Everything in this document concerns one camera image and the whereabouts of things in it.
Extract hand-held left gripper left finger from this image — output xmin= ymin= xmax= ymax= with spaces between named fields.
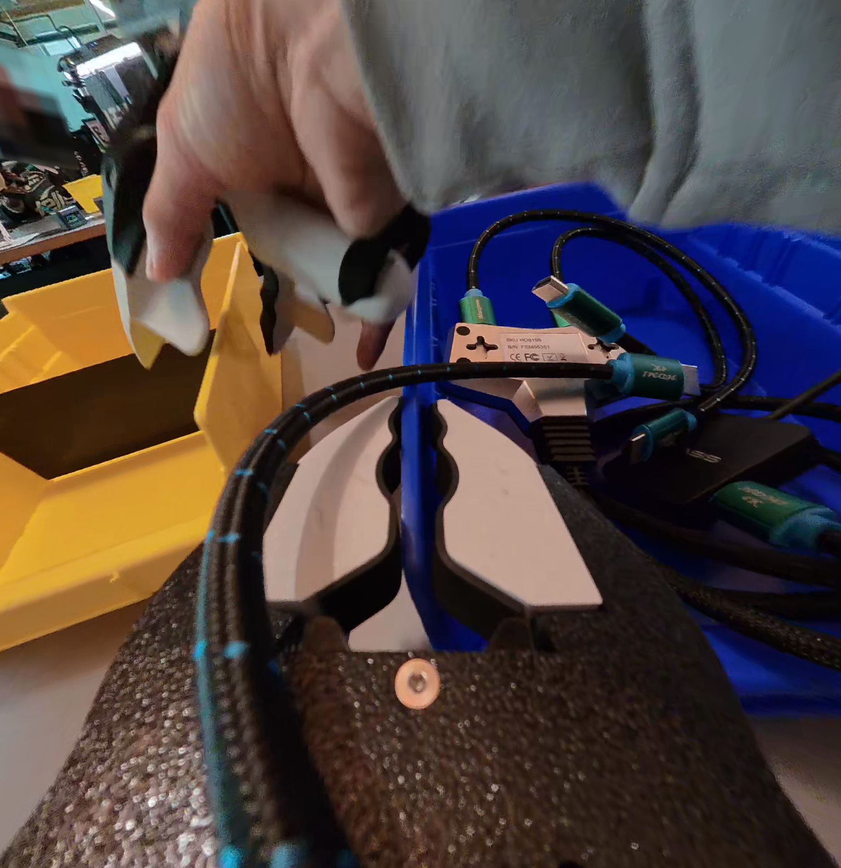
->
xmin=263 ymin=395 xmax=404 ymax=635

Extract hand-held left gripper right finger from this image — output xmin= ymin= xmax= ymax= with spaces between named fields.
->
xmin=430 ymin=400 xmax=605 ymax=643

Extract black braided cable blue flecks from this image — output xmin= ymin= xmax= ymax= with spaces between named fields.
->
xmin=193 ymin=353 xmax=701 ymax=868

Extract blue plastic bin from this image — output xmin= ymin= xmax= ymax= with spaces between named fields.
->
xmin=401 ymin=181 xmax=841 ymax=717

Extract person's right hand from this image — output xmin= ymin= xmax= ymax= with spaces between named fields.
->
xmin=142 ymin=0 xmax=419 ymax=371

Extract silver adapter box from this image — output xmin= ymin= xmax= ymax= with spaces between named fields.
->
xmin=446 ymin=321 xmax=630 ymax=466

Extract small yellow bin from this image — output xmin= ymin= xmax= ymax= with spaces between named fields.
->
xmin=62 ymin=176 xmax=107 ymax=212

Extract yellow plastic bin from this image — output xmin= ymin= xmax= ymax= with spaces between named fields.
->
xmin=0 ymin=232 xmax=286 ymax=657

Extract black adapter box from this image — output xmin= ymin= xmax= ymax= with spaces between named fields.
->
xmin=595 ymin=412 xmax=823 ymax=507

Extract wooden workbench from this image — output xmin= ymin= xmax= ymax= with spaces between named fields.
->
xmin=0 ymin=216 xmax=111 ymax=269

